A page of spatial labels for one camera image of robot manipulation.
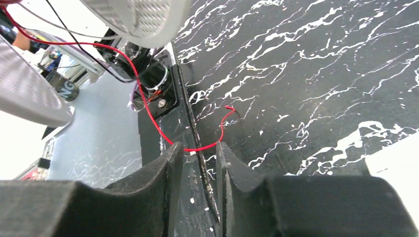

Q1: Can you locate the black thin wire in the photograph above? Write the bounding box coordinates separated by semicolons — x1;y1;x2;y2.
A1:
18;0;138;84

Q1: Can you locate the dark printed can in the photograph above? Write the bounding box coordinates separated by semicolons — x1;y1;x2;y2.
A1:
45;70;80;102

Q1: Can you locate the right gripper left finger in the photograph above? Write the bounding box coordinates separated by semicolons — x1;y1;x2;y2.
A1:
0;142;183;237

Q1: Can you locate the white perforated cable spool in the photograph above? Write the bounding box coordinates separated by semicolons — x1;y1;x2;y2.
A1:
0;0;194;128

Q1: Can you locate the red cable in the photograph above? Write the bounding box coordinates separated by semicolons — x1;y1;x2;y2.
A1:
0;4;236;153

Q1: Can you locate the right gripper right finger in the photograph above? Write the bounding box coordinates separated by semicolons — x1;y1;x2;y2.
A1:
216;142;419;237

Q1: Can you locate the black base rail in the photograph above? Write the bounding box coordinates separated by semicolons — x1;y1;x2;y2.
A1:
138;36;220;237

